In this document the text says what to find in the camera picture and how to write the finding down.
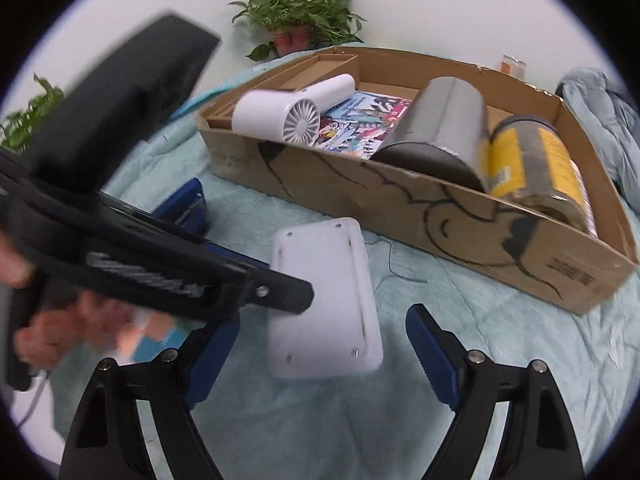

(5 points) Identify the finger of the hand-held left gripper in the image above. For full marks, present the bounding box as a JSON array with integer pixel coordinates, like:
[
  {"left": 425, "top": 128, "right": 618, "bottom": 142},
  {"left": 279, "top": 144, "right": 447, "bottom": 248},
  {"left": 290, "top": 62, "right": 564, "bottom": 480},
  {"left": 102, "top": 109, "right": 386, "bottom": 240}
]
[
  {"left": 205, "top": 242, "right": 315, "bottom": 317},
  {"left": 151, "top": 177, "right": 209, "bottom": 237}
]

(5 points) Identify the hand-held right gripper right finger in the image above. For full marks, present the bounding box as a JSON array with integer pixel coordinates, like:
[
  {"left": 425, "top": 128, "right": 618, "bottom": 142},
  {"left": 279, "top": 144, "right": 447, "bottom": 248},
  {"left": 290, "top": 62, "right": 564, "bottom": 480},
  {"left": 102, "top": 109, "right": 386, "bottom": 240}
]
[{"left": 406, "top": 304, "right": 586, "bottom": 480}]

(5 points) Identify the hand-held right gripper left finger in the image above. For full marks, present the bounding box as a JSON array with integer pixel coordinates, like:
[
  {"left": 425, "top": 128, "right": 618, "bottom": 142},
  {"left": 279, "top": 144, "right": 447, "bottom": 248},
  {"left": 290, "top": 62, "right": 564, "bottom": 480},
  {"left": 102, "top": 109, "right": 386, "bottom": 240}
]
[{"left": 60, "top": 310, "right": 242, "bottom": 480}]

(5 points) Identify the white rectangular plastic box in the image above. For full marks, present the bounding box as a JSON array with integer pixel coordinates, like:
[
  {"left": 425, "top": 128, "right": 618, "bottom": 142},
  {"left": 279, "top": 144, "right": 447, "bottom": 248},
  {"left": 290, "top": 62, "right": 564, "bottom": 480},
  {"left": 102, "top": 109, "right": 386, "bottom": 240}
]
[{"left": 266, "top": 217, "right": 384, "bottom": 378}]

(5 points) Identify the large cardboard box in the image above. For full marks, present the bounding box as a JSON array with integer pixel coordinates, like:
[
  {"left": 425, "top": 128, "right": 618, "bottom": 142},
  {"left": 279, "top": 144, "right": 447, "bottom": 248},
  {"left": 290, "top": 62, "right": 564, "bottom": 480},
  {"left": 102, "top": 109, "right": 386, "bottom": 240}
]
[{"left": 196, "top": 46, "right": 638, "bottom": 316}]

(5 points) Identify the colourful board game box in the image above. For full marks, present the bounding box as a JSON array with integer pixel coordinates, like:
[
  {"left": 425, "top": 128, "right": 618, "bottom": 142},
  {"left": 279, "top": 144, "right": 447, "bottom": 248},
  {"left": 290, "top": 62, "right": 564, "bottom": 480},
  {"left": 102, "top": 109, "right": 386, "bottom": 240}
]
[{"left": 312, "top": 91, "right": 416, "bottom": 161}]

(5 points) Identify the person's left hand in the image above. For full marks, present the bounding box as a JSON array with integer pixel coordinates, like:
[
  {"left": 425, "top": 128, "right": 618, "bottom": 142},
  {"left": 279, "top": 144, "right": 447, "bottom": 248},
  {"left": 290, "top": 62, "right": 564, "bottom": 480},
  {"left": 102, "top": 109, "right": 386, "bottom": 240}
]
[{"left": 0, "top": 242, "right": 173, "bottom": 372}]

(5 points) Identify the teal fleece blanket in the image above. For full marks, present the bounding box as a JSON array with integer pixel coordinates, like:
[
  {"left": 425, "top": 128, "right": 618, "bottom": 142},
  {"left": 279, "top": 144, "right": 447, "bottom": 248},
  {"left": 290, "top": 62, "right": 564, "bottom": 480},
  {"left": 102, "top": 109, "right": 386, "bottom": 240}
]
[{"left": 50, "top": 55, "right": 640, "bottom": 480}]

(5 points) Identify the white handheld fan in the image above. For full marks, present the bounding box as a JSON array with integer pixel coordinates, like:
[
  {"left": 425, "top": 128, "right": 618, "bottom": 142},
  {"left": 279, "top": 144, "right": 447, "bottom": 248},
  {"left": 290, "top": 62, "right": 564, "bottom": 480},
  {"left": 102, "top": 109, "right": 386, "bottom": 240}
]
[{"left": 231, "top": 73, "right": 357, "bottom": 148}]

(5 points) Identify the green leafy potted plant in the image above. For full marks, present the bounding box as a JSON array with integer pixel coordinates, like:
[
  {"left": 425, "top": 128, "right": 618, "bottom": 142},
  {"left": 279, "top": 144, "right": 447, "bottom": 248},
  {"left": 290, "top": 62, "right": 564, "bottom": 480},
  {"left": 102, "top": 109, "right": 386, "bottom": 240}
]
[{"left": 0, "top": 74, "right": 66, "bottom": 153}]

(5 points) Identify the yellow label jar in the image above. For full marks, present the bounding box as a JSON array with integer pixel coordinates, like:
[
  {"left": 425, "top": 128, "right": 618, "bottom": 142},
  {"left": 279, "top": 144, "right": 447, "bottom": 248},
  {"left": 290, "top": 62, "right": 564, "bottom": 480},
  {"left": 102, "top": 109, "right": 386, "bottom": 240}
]
[{"left": 487, "top": 114, "right": 599, "bottom": 236}]

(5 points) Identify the potted plant in red pot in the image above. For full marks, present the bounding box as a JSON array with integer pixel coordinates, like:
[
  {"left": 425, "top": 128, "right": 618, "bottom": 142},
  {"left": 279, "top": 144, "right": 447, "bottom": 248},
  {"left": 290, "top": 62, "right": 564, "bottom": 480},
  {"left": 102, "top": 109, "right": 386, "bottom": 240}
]
[{"left": 228, "top": 0, "right": 367, "bottom": 61}]

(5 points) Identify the grey cylinder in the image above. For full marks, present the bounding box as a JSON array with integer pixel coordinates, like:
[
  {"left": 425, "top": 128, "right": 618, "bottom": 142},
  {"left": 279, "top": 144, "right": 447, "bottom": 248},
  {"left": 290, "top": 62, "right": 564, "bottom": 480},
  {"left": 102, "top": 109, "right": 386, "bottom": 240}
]
[{"left": 375, "top": 76, "right": 493, "bottom": 193}]

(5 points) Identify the grey-blue cloth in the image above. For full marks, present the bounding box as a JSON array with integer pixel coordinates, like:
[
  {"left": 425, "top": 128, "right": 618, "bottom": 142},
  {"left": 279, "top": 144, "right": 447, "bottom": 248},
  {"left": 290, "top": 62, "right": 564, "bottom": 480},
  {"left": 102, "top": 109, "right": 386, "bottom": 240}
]
[{"left": 555, "top": 66, "right": 640, "bottom": 201}]

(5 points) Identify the small orange jar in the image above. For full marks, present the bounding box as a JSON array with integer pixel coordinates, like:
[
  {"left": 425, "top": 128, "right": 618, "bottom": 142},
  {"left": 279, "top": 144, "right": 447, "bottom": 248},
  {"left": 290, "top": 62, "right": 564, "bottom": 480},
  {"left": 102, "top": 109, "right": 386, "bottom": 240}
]
[{"left": 500, "top": 54, "right": 528, "bottom": 81}]

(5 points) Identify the grey cable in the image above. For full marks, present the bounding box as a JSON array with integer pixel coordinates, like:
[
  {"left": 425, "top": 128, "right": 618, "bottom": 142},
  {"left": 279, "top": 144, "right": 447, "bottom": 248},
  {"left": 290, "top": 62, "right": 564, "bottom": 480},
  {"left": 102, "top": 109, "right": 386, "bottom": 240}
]
[{"left": 12, "top": 370, "right": 53, "bottom": 428}]

